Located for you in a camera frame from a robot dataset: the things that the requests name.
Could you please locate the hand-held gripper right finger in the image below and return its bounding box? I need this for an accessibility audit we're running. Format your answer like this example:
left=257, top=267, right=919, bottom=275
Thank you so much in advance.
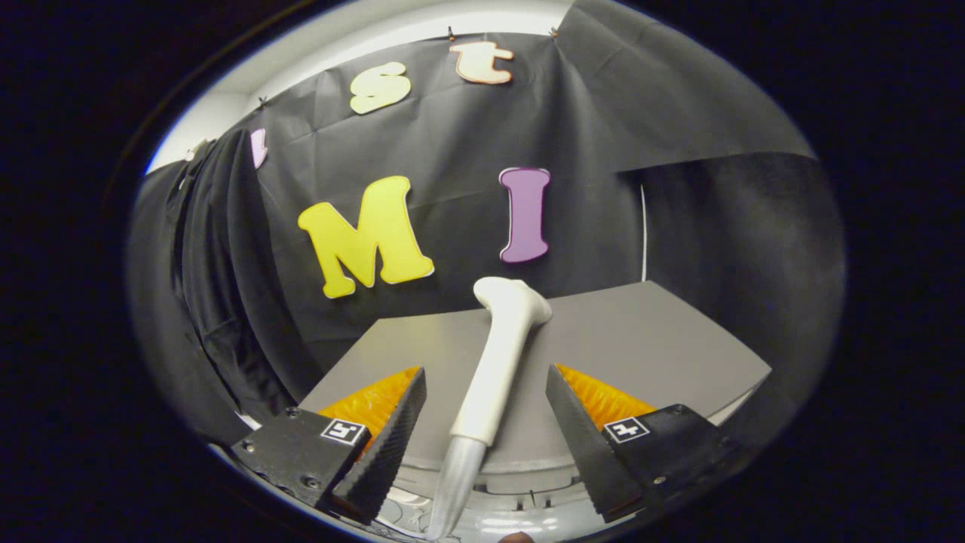
left=546, top=364, right=755, bottom=525

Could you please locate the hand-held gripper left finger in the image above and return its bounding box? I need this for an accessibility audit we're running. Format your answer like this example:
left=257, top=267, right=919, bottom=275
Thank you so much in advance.
left=230, top=367, right=427, bottom=526

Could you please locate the white garment steamer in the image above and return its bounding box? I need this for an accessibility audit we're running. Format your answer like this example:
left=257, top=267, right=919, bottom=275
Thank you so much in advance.
left=426, top=277, right=553, bottom=542

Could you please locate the black jacket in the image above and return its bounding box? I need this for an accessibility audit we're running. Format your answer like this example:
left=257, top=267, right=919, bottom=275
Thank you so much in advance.
left=170, top=128, right=325, bottom=446

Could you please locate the grey cabinet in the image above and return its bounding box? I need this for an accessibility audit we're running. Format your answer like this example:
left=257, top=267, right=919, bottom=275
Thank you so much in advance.
left=298, top=281, right=774, bottom=529

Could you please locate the black backdrop cloth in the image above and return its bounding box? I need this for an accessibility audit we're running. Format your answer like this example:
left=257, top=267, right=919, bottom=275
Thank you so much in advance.
left=127, top=0, right=845, bottom=453

